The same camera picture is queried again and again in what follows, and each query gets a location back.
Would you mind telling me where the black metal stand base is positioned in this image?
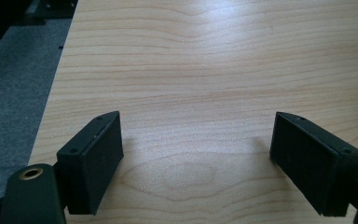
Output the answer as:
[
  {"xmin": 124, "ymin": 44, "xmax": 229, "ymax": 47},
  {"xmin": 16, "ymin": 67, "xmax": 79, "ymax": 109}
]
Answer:
[{"xmin": 12, "ymin": 0, "xmax": 79, "ymax": 27}]

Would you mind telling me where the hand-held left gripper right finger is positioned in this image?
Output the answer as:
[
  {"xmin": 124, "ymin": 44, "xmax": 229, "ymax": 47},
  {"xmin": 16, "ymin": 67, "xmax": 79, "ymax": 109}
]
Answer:
[{"xmin": 268, "ymin": 111, "xmax": 358, "ymax": 217}]

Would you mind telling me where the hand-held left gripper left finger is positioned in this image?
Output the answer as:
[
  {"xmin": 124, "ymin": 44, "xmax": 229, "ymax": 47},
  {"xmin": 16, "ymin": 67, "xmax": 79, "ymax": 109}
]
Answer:
[{"xmin": 56, "ymin": 110, "xmax": 125, "ymax": 217}]

